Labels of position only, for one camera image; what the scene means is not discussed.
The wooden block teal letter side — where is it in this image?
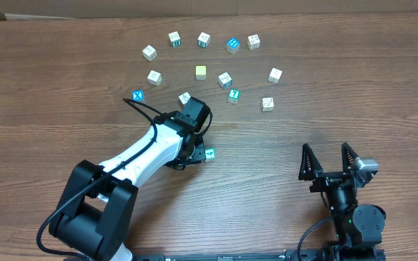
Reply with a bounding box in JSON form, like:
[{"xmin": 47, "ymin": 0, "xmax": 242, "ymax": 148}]
[{"xmin": 197, "ymin": 32, "xmax": 210, "ymax": 49}]

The green 4 wooden block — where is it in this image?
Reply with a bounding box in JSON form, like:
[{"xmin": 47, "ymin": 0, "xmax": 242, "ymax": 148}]
[{"xmin": 205, "ymin": 148, "xmax": 216, "ymax": 162}]

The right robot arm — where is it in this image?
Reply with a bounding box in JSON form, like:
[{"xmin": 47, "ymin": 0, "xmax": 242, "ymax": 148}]
[{"xmin": 295, "ymin": 142, "xmax": 386, "ymax": 261}]

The wooden block drawing top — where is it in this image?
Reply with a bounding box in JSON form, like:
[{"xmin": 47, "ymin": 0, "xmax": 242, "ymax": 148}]
[{"xmin": 247, "ymin": 34, "xmax": 261, "ymax": 50}]

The wooden block far right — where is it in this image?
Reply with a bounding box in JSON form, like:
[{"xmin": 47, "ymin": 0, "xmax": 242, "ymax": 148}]
[{"xmin": 268, "ymin": 68, "xmax": 282, "ymax": 84}]

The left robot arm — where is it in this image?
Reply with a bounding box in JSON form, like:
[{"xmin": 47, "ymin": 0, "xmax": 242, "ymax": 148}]
[{"xmin": 36, "ymin": 97, "xmax": 213, "ymax": 260}]

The wooden block lower right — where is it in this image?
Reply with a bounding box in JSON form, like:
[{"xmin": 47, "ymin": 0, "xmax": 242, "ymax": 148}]
[{"xmin": 261, "ymin": 97, "xmax": 274, "ymax": 112}]

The wooden block left middle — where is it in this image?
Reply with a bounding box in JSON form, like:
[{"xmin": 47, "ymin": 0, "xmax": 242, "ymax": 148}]
[{"xmin": 147, "ymin": 70, "xmax": 162, "ymax": 86}]

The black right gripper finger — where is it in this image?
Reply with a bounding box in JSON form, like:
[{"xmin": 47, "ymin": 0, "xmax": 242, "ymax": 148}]
[
  {"xmin": 298, "ymin": 143, "xmax": 323, "ymax": 181},
  {"xmin": 341, "ymin": 142, "xmax": 358, "ymax": 172}
]

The yellow top wooden block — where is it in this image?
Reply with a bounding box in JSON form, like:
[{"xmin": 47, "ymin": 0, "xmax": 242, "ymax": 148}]
[{"xmin": 195, "ymin": 65, "xmax": 207, "ymax": 80}]

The blue X wooden block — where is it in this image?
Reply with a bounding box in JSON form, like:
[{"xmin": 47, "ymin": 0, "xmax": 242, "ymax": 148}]
[{"xmin": 132, "ymin": 90, "xmax": 145, "ymax": 102}]

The wooden block blue side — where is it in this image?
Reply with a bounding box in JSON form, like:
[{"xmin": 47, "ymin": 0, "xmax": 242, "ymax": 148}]
[{"xmin": 218, "ymin": 72, "xmax": 232, "ymax": 88}]

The blue top wooden block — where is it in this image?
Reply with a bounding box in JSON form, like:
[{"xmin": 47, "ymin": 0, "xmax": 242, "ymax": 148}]
[{"xmin": 226, "ymin": 38, "xmax": 240, "ymax": 54}]

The green 7 wooden block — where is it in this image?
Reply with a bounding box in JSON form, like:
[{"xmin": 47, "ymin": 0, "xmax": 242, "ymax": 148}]
[{"xmin": 227, "ymin": 89, "xmax": 240, "ymax": 104}]

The wooden block red drawing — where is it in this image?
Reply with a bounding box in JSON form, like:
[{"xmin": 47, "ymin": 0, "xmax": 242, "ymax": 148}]
[{"xmin": 179, "ymin": 92, "xmax": 191, "ymax": 106}]

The plain wooden block far left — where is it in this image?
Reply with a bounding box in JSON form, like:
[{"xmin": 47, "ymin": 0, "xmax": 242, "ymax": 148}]
[{"xmin": 142, "ymin": 45, "xmax": 157, "ymax": 62}]

